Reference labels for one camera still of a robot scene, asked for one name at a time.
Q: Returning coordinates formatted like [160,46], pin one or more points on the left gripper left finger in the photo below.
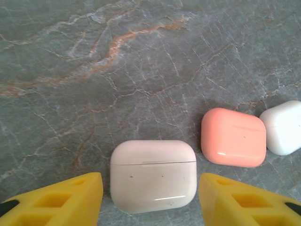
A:
[58,204]

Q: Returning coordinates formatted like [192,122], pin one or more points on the white earbud charging case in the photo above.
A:
[152,176]
[284,127]

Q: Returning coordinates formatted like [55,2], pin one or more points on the pink earbud charging case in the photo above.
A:
[232,137]

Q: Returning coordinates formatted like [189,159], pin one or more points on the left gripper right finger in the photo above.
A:
[240,207]

